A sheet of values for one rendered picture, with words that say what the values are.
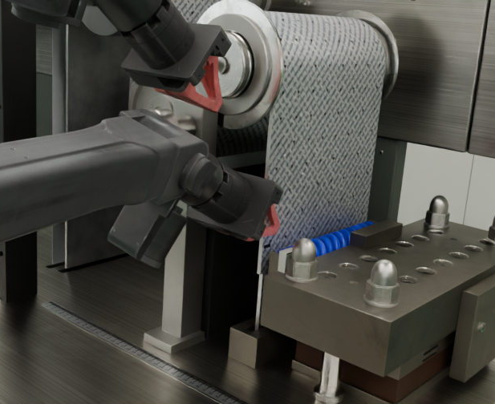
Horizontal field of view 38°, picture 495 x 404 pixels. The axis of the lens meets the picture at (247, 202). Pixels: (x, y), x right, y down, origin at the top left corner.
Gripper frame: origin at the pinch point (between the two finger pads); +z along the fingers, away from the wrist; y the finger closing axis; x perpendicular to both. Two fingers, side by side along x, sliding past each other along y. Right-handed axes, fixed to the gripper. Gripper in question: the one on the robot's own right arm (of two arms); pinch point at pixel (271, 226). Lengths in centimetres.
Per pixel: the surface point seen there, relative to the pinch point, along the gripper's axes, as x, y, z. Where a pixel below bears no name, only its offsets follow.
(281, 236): -0.5, 0.2, 2.4
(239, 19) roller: 19.0, -4.8, -14.1
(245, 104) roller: 11.0, -2.9, -9.5
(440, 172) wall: 93, -100, 251
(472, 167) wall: 98, -84, 248
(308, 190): 6.4, 0.2, 4.0
